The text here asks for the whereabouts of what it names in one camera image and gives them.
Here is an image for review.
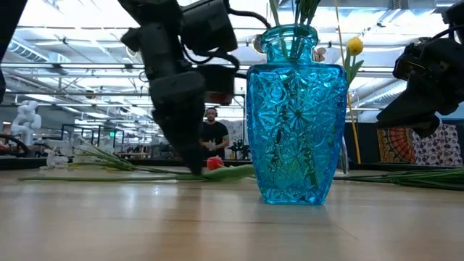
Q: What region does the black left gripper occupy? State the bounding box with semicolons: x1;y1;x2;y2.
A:
120;21;237;178

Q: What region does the person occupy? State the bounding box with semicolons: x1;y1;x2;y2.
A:
200;107;231;160

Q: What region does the white purple patterned cloth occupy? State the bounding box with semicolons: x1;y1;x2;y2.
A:
412;123;464;167

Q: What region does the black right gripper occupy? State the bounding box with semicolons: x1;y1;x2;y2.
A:
375;36;464;138

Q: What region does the yellow tulip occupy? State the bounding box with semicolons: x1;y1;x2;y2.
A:
341;35;365;90

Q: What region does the clear glass vase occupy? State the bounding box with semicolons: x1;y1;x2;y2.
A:
339;134;351;175

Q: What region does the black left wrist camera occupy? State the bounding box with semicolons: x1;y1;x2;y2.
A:
180;0;239;55

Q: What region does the blue cut-glass vase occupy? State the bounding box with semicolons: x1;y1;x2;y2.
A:
246;23;349;207

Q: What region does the black table frame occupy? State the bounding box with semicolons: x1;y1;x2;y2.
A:
0;156;464;172

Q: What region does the white robot figure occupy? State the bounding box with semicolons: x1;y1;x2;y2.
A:
9;99;43;146

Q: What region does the orange mandala tapestry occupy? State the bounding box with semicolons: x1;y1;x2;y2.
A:
376;126;417;165

